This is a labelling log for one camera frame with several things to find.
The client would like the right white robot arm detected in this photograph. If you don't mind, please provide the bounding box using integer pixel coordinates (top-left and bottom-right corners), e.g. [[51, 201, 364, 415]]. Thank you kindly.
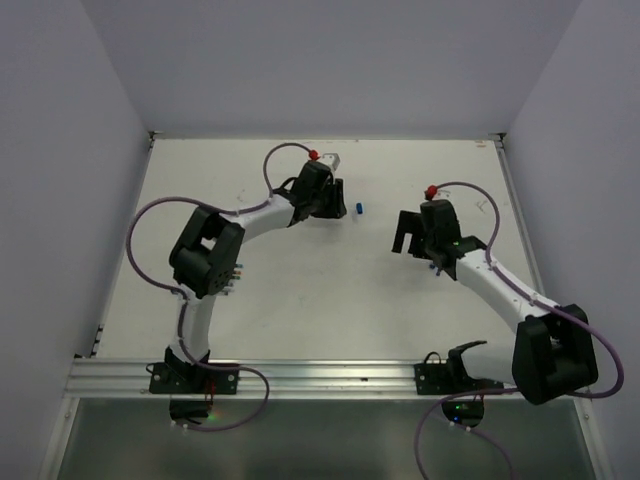
[[392, 200, 599, 405]]

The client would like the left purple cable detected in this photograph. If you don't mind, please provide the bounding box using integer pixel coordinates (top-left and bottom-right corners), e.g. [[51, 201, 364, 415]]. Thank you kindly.
[[127, 142, 321, 434]]

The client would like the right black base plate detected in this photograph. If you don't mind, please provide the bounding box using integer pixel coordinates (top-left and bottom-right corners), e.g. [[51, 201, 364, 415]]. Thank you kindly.
[[413, 363, 504, 396]]

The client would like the aluminium front rail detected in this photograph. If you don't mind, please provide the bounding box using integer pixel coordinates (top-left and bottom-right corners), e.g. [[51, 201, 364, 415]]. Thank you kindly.
[[64, 358, 420, 401]]

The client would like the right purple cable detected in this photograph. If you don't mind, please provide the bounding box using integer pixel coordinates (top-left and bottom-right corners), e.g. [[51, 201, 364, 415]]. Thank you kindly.
[[413, 180, 626, 480]]

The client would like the aluminium rail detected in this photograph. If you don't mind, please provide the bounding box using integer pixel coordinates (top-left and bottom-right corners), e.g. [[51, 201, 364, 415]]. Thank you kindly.
[[64, 358, 420, 401], [492, 132, 566, 359]]

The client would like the purple cable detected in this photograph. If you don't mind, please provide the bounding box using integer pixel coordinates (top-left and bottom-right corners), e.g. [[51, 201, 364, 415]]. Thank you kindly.
[[413, 180, 626, 480], [127, 142, 321, 434]]

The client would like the aluminium right side rail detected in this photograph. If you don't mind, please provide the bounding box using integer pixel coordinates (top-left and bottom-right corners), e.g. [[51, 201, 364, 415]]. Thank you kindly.
[[492, 132, 566, 359]]

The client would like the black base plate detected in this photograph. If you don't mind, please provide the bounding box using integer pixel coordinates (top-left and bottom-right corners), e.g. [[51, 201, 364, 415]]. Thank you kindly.
[[413, 363, 504, 396], [146, 360, 239, 395]]

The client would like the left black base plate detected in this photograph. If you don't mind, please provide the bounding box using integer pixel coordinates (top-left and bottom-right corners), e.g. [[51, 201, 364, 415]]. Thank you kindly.
[[146, 360, 239, 395]]

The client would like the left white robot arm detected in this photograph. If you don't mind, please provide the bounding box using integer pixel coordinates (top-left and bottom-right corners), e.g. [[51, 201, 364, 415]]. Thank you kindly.
[[165, 154, 346, 393]]

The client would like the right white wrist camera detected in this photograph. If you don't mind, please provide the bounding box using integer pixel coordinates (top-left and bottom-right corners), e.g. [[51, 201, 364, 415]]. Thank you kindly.
[[424, 185, 450, 201]]

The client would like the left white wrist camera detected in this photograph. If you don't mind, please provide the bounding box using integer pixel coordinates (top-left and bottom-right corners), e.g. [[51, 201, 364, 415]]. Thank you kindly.
[[319, 153, 341, 174]]

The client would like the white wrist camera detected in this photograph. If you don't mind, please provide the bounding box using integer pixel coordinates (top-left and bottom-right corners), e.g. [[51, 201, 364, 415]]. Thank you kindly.
[[319, 153, 341, 174], [424, 185, 450, 201]]

